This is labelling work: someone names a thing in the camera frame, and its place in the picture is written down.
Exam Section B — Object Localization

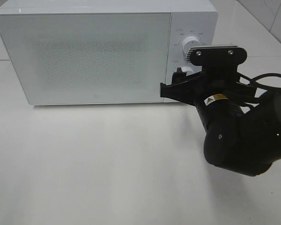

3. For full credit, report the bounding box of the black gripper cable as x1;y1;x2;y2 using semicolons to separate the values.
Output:
236;73;281;111

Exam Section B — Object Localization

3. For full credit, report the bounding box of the white timer knob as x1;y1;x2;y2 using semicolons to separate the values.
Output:
181;66;194;75

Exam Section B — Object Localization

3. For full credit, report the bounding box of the upper white power knob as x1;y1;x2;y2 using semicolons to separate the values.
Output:
181;36;201;60

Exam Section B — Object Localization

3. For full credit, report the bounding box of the white microwave door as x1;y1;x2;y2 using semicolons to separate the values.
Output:
0;13;170;105

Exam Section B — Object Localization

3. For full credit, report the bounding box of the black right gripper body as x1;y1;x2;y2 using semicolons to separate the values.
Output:
195;66;243;131

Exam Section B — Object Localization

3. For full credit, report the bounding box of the white microwave oven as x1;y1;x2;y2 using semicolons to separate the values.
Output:
0;0;219;109

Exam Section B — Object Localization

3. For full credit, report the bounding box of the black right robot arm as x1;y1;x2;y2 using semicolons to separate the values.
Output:
160;45;281;176

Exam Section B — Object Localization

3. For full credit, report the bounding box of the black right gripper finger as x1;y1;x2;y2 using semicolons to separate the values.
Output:
160;67;204;105
185;45;247;66

